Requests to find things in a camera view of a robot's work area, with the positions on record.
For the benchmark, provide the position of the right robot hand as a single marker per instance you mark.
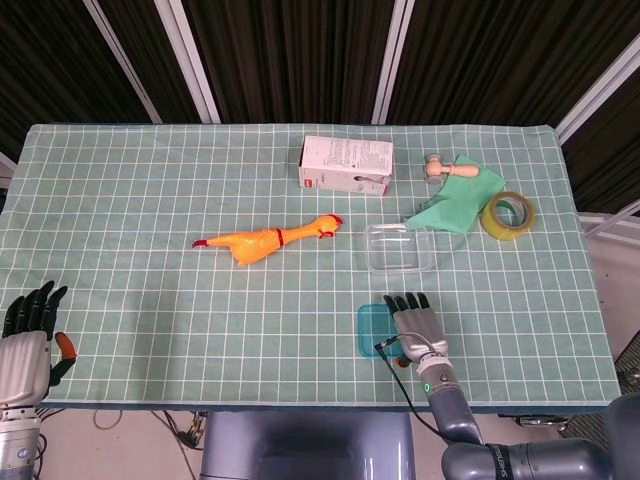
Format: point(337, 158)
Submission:
point(422, 332)

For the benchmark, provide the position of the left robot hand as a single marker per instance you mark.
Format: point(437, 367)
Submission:
point(20, 360)

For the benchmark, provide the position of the blue translucent lid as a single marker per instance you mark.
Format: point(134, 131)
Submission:
point(372, 330)

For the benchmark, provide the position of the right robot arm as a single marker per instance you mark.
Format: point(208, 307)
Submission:
point(450, 405)

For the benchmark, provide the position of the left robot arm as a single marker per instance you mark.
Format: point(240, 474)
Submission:
point(17, 445)

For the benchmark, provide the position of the clear plastic container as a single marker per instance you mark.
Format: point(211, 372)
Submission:
point(372, 265)

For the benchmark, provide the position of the white cardboard product box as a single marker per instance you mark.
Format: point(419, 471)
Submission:
point(345, 160)

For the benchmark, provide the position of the dark teal table underlay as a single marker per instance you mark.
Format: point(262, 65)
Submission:
point(125, 407)

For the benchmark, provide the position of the yellow adhesive tape roll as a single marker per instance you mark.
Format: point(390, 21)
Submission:
point(492, 225)

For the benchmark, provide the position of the green cloth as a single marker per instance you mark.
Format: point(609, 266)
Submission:
point(460, 205)

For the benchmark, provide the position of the grey-blue robot torso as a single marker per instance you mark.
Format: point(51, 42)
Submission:
point(300, 440)

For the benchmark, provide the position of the small wooden toy hammer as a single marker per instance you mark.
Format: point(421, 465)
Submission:
point(462, 171)

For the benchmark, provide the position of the green checkered tablecloth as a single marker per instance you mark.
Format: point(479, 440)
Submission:
point(200, 325)

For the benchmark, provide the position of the yellow rubber chicken toy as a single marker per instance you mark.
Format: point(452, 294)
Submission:
point(250, 247)

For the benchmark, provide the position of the black pleated curtain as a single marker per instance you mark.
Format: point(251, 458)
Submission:
point(300, 50)

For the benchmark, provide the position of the white metal frame rail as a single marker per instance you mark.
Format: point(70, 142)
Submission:
point(610, 218)
point(7, 170)

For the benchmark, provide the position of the white metal frame post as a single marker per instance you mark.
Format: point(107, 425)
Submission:
point(600, 82)
point(122, 60)
point(392, 60)
point(189, 60)

